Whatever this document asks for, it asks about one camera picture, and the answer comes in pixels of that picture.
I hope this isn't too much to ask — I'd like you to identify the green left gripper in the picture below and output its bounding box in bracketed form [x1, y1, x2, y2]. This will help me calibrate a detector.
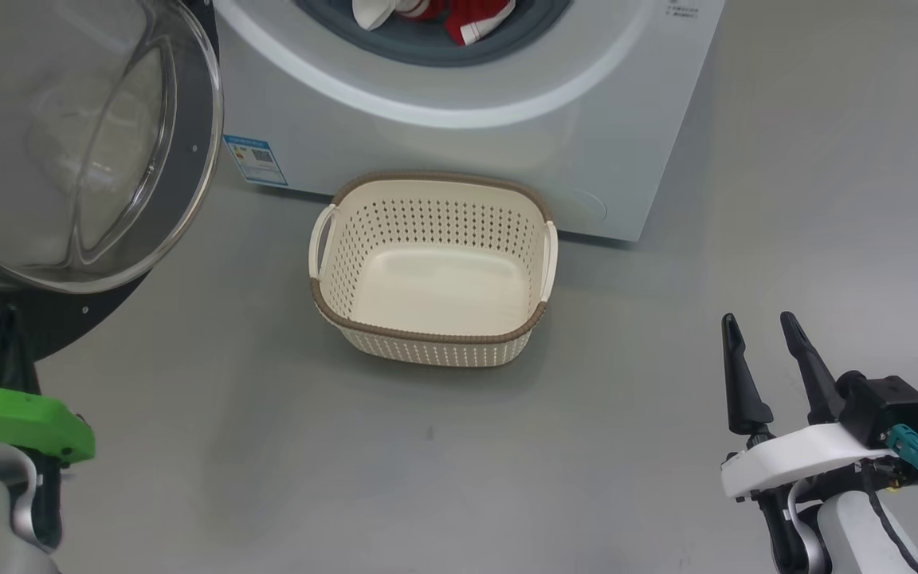
[0, 305, 96, 466]

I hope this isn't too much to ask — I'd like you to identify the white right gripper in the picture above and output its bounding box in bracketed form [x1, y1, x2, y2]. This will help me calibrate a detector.
[720, 311, 900, 574]

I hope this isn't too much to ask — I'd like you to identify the dark grey glass washer door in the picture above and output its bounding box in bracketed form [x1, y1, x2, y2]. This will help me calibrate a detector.
[0, 0, 225, 364]

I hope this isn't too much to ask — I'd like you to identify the red garment with white stripes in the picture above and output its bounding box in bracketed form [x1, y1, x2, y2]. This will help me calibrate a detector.
[394, 0, 517, 46]

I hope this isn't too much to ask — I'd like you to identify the white garment with red trim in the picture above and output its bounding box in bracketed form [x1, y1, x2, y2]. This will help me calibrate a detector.
[351, 0, 398, 31]

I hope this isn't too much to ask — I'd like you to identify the cream perforated laundry basket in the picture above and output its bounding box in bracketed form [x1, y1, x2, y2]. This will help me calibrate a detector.
[308, 171, 559, 368]

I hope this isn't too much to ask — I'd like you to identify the white front-load washing machine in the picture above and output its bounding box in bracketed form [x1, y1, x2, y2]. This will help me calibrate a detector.
[212, 0, 727, 242]

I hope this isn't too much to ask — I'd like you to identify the blue energy label sticker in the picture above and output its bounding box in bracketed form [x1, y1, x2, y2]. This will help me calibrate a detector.
[223, 135, 289, 188]

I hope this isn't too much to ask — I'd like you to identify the black cable along right arm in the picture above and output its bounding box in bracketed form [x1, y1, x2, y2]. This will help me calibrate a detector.
[860, 462, 918, 574]

